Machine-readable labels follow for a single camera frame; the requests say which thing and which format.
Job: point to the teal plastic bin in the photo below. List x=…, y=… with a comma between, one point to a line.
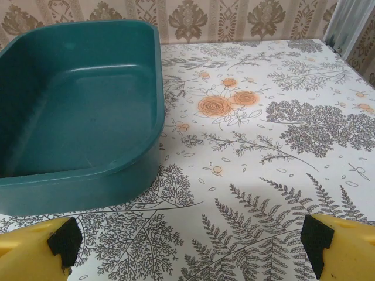
x=88, y=117

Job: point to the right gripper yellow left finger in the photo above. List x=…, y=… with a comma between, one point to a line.
x=26, y=251

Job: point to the aluminium frame post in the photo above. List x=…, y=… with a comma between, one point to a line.
x=345, y=26

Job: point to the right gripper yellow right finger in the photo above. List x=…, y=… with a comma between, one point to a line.
x=348, y=254

